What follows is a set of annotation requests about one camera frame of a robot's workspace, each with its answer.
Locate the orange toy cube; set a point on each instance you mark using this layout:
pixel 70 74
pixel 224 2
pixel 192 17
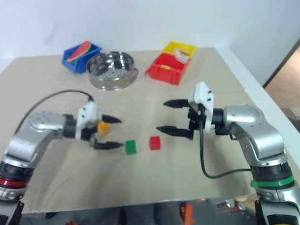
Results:
pixel 104 129

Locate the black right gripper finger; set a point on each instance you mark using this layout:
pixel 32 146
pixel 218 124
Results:
pixel 176 104
pixel 174 131

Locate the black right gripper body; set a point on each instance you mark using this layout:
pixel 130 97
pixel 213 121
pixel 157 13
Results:
pixel 195 118

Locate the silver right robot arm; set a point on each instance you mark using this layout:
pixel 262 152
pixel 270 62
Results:
pixel 251 116

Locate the blue plastic bin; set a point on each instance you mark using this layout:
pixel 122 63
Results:
pixel 75 64

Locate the white paper piece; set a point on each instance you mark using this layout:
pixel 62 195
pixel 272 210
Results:
pixel 182 59

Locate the yellow plastic bin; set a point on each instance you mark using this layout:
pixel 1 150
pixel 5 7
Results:
pixel 172 47

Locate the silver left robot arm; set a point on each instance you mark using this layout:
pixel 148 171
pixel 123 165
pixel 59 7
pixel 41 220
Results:
pixel 39 123

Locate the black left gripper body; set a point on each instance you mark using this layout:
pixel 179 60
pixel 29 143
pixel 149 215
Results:
pixel 88 134

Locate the toy watermelon slice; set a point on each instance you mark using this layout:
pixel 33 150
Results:
pixel 80 51

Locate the stainless steel steamer basket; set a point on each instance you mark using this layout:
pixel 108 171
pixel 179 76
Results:
pixel 111 76

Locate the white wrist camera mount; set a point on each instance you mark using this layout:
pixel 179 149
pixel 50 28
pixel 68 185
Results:
pixel 202 94
pixel 87 112

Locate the red toy cube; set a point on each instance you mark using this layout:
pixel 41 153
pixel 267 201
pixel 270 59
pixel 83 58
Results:
pixel 155 143

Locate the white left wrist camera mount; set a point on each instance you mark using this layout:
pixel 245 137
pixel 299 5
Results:
pixel 87 112

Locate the red plastic bin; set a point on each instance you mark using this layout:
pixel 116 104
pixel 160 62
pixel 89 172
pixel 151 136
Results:
pixel 166 73

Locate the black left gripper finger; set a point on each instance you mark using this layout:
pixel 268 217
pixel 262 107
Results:
pixel 112 119
pixel 108 145

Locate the green toy cube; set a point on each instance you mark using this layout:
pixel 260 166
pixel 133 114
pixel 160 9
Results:
pixel 131 147

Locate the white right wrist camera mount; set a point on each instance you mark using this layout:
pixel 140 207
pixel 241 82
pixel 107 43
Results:
pixel 202 94

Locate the white red item in bin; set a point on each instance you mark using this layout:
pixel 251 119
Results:
pixel 182 52

